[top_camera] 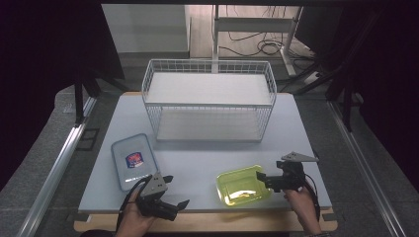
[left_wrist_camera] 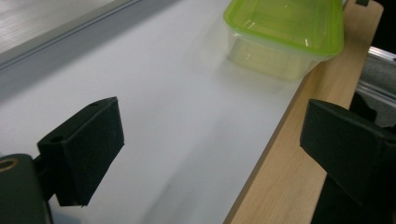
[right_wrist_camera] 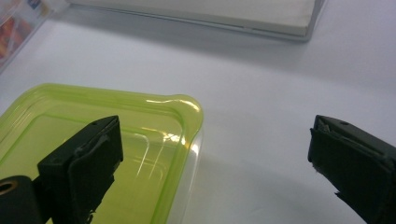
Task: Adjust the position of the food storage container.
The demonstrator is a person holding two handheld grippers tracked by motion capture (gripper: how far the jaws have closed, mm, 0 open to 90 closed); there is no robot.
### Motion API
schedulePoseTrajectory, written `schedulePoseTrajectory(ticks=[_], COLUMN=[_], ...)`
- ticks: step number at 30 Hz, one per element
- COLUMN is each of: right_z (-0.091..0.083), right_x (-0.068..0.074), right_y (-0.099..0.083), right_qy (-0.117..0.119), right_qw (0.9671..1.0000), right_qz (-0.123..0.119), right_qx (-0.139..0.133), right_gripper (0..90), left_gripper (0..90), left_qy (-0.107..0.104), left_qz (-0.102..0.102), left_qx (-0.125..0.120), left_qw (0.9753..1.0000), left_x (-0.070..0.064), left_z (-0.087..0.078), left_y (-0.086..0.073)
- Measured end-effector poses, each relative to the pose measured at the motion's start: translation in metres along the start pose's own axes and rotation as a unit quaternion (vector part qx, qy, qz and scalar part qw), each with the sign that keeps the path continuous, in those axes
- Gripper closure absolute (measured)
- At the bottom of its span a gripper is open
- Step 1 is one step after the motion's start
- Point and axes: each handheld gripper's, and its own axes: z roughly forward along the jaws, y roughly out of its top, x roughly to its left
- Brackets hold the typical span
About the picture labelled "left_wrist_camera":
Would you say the clear container with green lid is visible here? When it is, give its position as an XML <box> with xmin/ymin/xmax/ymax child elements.
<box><xmin>222</xmin><ymin>0</ymin><xmax>346</xmax><ymax>82</ymax></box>

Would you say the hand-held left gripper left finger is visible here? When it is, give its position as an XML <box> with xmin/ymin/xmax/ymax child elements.
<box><xmin>33</xmin><ymin>96</ymin><xmax>125</xmax><ymax>207</ymax></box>

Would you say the aluminium rail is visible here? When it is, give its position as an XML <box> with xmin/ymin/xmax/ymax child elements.
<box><xmin>354</xmin><ymin>46</ymin><xmax>396</xmax><ymax>129</ymax></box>
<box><xmin>0</xmin><ymin>0</ymin><xmax>143</xmax><ymax>71</ymax></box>

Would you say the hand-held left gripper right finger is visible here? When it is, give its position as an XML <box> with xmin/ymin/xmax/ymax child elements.
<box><xmin>299</xmin><ymin>98</ymin><xmax>396</xmax><ymax>224</ymax></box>

